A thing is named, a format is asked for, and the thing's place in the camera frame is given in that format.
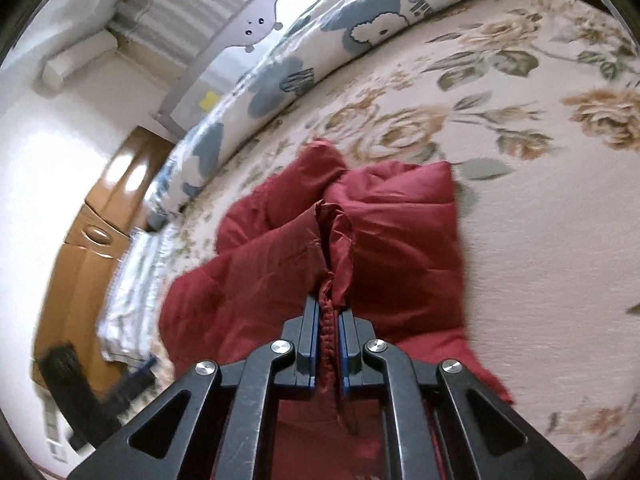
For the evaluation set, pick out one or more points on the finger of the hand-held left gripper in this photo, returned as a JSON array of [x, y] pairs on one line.
[[134, 380]]

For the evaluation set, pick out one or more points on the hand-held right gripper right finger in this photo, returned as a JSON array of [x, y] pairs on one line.
[[343, 355]]

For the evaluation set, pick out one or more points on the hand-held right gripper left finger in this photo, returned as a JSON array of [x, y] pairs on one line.
[[314, 350]]

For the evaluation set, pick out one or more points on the red quilted jacket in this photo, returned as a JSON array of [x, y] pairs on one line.
[[400, 240]]

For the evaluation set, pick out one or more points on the grey striped pillow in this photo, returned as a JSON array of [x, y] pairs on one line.
[[135, 290]]

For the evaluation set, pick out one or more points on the wooden headboard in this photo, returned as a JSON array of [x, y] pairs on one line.
[[75, 280]]

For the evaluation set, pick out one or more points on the floral beige blanket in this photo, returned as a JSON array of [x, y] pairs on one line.
[[550, 235]]

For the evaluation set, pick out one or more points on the white air conditioner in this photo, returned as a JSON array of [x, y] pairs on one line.
[[75, 60]]

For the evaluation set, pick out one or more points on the white duvet with blue flowers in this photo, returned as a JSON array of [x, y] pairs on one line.
[[350, 25]]

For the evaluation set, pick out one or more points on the grey striped curtain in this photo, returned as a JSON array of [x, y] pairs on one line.
[[200, 0]]

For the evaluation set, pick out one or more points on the grey bed guard rail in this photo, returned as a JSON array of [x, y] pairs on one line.
[[260, 22]]

